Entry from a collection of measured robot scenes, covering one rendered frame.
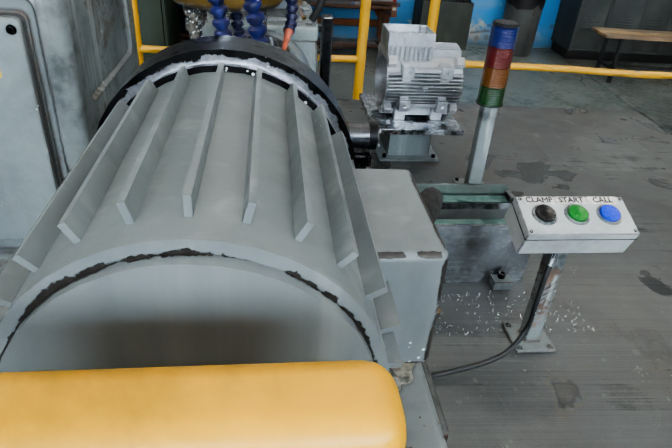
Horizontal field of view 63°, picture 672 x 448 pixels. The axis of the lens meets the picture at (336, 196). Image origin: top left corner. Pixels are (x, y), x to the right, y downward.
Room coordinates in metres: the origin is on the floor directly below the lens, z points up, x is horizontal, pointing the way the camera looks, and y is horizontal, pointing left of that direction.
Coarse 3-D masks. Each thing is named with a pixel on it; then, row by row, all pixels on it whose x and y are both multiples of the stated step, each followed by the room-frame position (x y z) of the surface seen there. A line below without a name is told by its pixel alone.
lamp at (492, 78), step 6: (486, 66) 1.23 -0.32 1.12; (486, 72) 1.23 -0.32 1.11; (492, 72) 1.22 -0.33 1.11; (498, 72) 1.21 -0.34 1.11; (504, 72) 1.21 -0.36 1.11; (486, 78) 1.22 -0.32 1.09; (492, 78) 1.21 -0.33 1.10; (498, 78) 1.21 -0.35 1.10; (504, 78) 1.22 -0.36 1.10; (486, 84) 1.22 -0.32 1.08; (492, 84) 1.21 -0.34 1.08; (498, 84) 1.21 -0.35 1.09; (504, 84) 1.22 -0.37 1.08
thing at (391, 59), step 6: (378, 48) 1.49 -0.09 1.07; (390, 60) 1.36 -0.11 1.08; (396, 60) 1.36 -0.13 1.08; (456, 60) 1.39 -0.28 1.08; (462, 60) 1.39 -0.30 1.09; (390, 66) 1.36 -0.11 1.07; (456, 66) 1.38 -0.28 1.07; (462, 66) 1.38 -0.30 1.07; (384, 108) 1.35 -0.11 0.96; (390, 108) 1.35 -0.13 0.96; (450, 108) 1.38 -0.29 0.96; (456, 108) 1.38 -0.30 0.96
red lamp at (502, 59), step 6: (492, 48) 1.22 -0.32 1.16; (486, 54) 1.24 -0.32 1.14; (492, 54) 1.22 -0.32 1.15; (498, 54) 1.21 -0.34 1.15; (504, 54) 1.21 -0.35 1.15; (510, 54) 1.22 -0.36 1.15; (486, 60) 1.23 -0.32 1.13; (492, 60) 1.22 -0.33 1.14; (498, 60) 1.21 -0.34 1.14; (504, 60) 1.21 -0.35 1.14; (510, 60) 1.22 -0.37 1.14; (492, 66) 1.22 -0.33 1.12; (498, 66) 1.21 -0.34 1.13; (504, 66) 1.21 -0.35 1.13; (510, 66) 1.23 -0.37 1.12
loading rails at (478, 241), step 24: (456, 192) 0.99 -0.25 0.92; (480, 192) 0.99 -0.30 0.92; (504, 192) 1.00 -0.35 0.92; (456, 216) 0.95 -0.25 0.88; (480, 216) 0.96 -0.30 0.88; (456, 240) 0.84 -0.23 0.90; (480, 240) 0.85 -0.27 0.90; (504, 240) 0.85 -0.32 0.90; (456, 264) 0.84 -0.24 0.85; (480, 264) 0.85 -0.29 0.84; (504, 264) 0.86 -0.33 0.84; (504, 288) 0.83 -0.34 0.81
